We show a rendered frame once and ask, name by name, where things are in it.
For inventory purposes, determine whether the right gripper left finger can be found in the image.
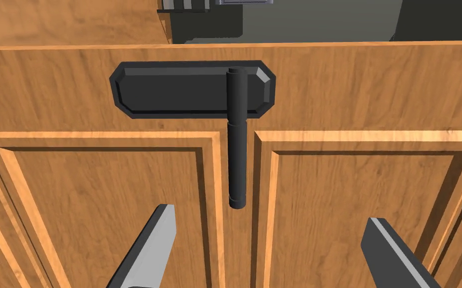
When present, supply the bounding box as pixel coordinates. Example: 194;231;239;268
106;203;177;288

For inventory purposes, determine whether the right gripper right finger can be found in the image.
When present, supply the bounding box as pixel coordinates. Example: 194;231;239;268
360;217;443;288

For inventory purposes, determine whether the black lever door handle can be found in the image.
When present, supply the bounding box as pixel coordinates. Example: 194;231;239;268
108;60;277;210

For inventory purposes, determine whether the brown wooden door leaf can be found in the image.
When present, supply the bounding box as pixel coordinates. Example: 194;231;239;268
0;40;462;288

